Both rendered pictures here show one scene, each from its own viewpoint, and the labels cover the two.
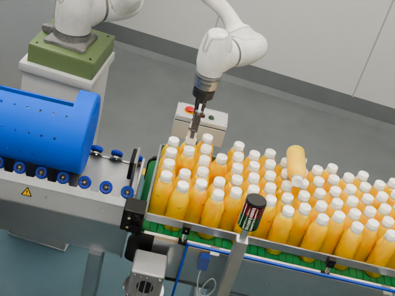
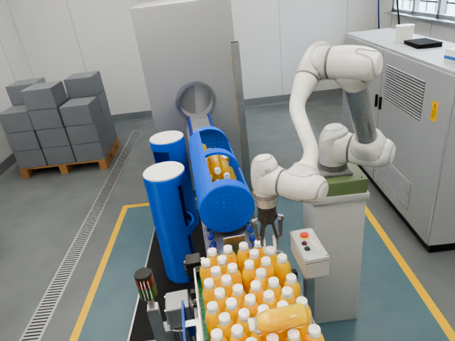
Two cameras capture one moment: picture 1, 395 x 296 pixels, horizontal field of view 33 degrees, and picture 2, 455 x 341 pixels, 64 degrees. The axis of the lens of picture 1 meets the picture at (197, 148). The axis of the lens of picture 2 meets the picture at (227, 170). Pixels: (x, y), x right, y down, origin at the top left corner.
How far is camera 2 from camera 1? 219 cm
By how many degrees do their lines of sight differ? 74
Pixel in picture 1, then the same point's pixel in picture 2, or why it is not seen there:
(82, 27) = (326, 159)
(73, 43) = (321, 170)
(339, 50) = not seen: outside the picture
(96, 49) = (336, 180)
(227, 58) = (260, 180)
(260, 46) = (301, 185)
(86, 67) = not seen: hidden behind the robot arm
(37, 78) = not seen: hidden behind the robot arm
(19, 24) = (421, 177)
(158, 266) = (175, 304)
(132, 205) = (191, 256)
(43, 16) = (432, 175)
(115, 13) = (353, 156)
